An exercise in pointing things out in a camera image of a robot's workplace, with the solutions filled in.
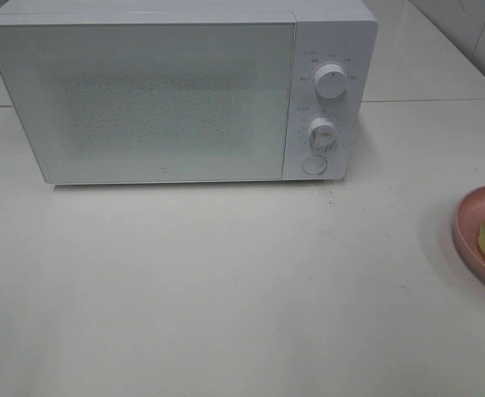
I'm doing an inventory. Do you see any round white door button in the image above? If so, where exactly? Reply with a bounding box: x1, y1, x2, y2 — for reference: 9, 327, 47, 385
302, 155, 327, 175

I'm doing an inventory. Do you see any white microwave door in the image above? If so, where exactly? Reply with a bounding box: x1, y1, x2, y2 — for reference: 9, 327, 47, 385
0, 23, 294, 184

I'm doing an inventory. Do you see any pink round plate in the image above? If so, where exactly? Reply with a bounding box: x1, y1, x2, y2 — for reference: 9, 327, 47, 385
453, 185, 485, 284

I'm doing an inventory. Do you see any white lower timer knob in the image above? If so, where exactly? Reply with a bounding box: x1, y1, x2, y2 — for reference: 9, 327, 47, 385
306, 117, 338, 147

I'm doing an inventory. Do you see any white microwave oven body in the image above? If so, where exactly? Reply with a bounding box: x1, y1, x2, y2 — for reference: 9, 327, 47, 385
0, 11, 377, 184

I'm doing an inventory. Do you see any white upper power knob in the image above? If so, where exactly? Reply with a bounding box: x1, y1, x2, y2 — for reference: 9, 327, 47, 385
314, 62, 348, 99

